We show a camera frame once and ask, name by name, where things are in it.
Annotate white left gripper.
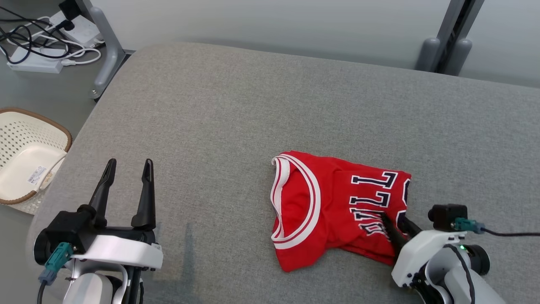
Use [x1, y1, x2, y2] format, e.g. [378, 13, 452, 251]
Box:
[70, 158, 164, 304]

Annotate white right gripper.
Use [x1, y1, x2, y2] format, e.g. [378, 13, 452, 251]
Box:
[379, 213, 463, 304]

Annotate red basketball jersey white trim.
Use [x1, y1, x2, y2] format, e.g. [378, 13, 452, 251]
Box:
[270, 150, 412, 273]

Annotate cream perforated laundry basket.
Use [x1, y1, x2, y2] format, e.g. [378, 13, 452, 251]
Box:
[0, 107, 73, 206]

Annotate white flat adapter box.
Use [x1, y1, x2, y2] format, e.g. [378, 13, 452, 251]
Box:
[6, 46, 64, 74]

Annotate black power plug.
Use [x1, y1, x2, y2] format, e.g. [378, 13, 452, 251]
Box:
[58, 0, 83, 22]

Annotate right camera cable teal plug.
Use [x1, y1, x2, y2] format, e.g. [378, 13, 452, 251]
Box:
[454, 217, 540, 237]

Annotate camera cable teal plug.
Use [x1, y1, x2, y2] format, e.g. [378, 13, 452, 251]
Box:
[454, 217, 540, 237]
[37, 242, 75, 304]

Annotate left camera cable teal plug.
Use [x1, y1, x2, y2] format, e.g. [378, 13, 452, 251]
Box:
[37, 242, 75, 304]

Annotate white power strips with cables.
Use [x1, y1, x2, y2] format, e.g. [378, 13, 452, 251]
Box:
[13, 16, 102, 67]

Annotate grey slanted frame leg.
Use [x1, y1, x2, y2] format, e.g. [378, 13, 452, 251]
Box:
[74, 0, 135, 102]

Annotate grey partition frame double post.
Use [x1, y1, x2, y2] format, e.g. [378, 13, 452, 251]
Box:
[416, 0, 486, 76]

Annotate black power cable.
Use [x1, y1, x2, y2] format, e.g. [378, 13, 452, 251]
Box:
[0, 6, 76, 65]

